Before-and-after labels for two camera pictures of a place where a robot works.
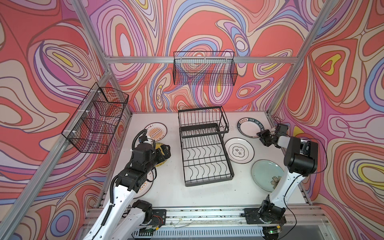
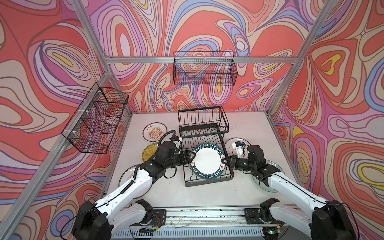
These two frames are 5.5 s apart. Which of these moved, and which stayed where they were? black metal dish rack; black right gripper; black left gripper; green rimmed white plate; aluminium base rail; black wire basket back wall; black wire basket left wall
Moved: green rimmed white plate; black left gripper; black right gripper
Stayed: black metal dish rack; aluminium base rail; black wire basket back wall; black wire basket left wall
